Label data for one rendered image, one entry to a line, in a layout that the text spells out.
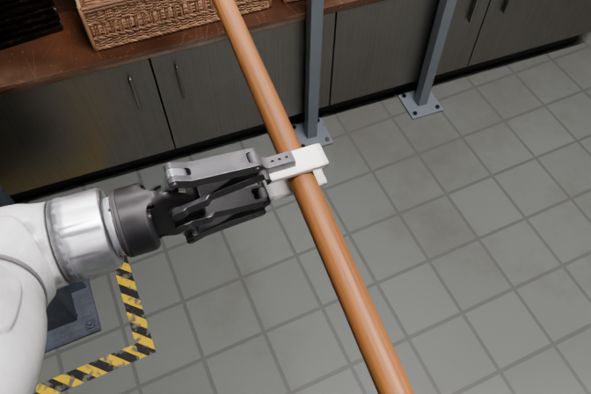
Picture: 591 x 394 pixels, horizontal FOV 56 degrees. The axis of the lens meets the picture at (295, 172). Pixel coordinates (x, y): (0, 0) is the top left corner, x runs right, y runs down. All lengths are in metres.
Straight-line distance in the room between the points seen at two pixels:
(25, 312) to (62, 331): 1.44
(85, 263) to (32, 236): 0.06
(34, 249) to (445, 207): 1.67
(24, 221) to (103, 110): 1.28
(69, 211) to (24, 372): 0.18
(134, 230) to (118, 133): 1.37
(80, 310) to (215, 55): 0.91
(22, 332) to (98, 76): 1.34
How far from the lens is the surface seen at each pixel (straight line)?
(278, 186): 0.64
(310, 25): 1.76
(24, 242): 0.58
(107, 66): 1.73
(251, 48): 0.75
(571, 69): 2.70
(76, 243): 0.59
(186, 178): 0.57
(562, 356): 1.96
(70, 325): 1.94
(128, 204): 0.59
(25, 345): 0.48
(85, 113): 1.86
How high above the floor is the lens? 1.72
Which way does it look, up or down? 55 degrees down
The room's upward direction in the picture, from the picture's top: straight up
